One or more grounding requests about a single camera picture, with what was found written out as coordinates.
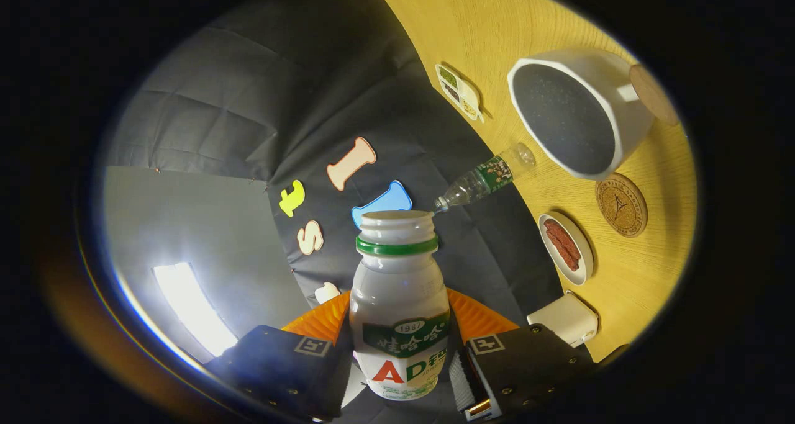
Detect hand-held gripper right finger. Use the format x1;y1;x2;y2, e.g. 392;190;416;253
447;287;600;422

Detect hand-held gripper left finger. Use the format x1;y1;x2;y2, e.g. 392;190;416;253
205;291;356;420

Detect white juice bottle green ring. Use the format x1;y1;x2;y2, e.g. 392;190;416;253
349;210;450;402

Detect round cork coaster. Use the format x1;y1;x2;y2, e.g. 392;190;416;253
595;173;648;238

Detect white cup wooden handle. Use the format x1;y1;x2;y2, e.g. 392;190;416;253
507;48;679;181

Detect clear plastic water bottle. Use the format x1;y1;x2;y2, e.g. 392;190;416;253
433;142;537;215

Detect white toaster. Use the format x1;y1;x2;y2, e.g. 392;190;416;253
527;291;599;348

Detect large ceiling light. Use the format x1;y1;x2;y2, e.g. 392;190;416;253
152;261;240;358

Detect round white plate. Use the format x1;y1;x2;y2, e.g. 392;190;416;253
538;212;594;286

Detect red sausage pieces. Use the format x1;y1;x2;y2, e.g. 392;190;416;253
543;219;582;272

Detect white divided dish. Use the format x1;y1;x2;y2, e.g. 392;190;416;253
435;63;485;124

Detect black backdrop cloth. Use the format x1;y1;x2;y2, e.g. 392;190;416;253
106;0;566;332

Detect wooden table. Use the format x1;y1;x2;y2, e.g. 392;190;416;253
363;0;697;363

